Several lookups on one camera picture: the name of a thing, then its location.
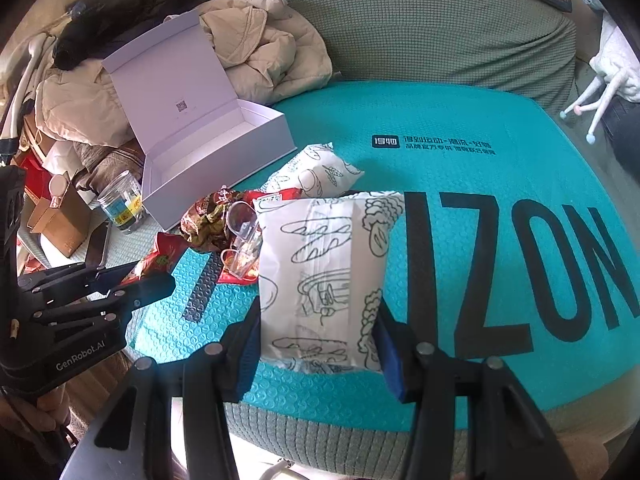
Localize clear plastic cup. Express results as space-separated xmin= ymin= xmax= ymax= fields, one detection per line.
xmin=220 ymin=200 xmax=262 ymax=282

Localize brown snack wrapper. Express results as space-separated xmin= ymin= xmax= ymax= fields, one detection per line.
xmin=180 ymin=186 xmax=260 ymax=252

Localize clear jar with label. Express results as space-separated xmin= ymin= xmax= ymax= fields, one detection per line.
xmin=98 ymin=170 xmax=145 ymax=232

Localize white round containers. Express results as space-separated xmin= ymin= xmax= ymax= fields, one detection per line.
xmin=49 ymin=174 xmax=70 ymax=209

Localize small brown cardboard box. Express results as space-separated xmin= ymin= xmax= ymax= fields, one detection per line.
xmin=27 ymin=180 xmax=91 ymax=257

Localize dark grey cushion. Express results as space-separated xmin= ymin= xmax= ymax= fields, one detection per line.
xmin=602 ymin=96 xmax=640 ymax=183

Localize small red candy packet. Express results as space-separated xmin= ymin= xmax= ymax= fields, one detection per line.
xmin=120 ymin=232 xmax=189 ymax=286

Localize left hand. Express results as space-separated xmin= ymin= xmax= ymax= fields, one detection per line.
xmin=1 ymin=385 xmax=70 ymax=437

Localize white bread-print snack bag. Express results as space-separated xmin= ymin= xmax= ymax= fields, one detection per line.
xmin=254 ymin=191 xmax=405 ymax=374

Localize beige coat on pile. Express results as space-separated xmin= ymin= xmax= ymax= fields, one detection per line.
xmin=35 ymin=58 xmax=134 ymax=148

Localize black smartphone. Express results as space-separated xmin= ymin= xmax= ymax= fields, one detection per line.
xmin=85 ymin=220 xmax=111 ymax=268

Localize brown striped cloth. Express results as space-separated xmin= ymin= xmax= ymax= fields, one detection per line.
xmin=73 ymin=139 xmax=145 ymax=195

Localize teal bubble mailer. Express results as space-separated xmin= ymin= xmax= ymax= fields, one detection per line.
xmin=131 ymin=79 xmax=640 ymax=434

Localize black garment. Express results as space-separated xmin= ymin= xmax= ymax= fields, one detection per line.
xmin=53 ymin=0 xmax=208 ymax=70

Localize white open gift box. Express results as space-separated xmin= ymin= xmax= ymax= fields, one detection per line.
xmin=102 ymin=11 xmax=296 ymax=231

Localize beige puffer jacket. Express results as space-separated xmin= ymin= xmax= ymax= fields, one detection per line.
xmin=198 ymin=0 xmax=333 ymax=105

